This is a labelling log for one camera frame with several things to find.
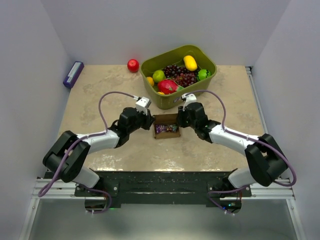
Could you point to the red apple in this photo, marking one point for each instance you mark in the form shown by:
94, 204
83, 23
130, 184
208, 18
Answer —
133, 65

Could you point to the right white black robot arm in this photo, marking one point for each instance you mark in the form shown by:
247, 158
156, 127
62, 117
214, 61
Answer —
264, 157

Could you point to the red dragon fruit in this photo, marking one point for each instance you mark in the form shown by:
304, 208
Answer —
168, 86

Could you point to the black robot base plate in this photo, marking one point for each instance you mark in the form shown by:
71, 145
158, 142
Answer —
103, 190

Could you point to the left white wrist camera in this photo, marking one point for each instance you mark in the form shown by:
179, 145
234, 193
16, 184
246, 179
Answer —
142, 104

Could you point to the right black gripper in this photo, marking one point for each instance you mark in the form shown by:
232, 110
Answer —
181, 114

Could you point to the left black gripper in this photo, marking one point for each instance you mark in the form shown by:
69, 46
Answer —
148, 120

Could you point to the small orange fruit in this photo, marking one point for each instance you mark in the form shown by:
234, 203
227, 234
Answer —
150, 80

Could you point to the yellow mango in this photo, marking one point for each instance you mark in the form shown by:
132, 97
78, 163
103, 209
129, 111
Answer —
190, 63

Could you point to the purple white rectangular box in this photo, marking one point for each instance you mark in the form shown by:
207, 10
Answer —
73, 74

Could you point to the small green watermelon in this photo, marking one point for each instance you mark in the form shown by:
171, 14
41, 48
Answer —
203, 74

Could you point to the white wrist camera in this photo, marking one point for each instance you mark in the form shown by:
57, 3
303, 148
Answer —
142, 104
188, 98

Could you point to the olive green plastic bin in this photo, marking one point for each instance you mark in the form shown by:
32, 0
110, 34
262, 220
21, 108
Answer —
175, 56

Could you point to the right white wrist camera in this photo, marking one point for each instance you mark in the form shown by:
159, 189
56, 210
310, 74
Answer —
188, 98

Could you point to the purple candy bar wrapper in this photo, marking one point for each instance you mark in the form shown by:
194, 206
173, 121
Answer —
166, 128

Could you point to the dark purple grape bunch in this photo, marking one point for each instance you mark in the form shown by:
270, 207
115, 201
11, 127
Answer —
180, 75

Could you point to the green lime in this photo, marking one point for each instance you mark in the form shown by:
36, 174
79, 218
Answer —
158, 76

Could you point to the brown cardboard paper box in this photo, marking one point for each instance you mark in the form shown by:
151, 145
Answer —
166, 119

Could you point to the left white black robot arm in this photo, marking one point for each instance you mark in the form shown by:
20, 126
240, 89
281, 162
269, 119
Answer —
67, 155

